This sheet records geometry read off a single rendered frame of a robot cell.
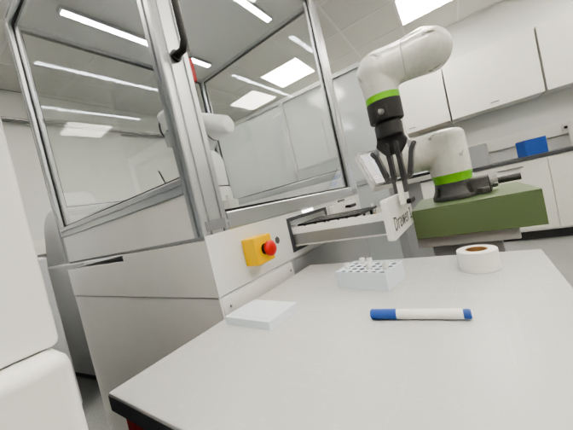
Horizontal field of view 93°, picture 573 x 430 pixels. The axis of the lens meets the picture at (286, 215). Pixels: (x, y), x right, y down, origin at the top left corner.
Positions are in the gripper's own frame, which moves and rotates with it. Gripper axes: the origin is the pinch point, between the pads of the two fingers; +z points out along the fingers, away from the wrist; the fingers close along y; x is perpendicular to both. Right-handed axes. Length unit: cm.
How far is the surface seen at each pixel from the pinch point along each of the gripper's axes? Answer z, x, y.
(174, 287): 11, -44, -51
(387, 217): 4.8, -11.4, -2.3
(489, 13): -179, 372, 65
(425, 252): 46, 104, -16
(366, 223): 5.8, -9.6, -8.8
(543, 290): 17.0, -30.0, 22.9
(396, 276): 15.5, -26.0, 1.1
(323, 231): 6.4, -9.8, -22.3
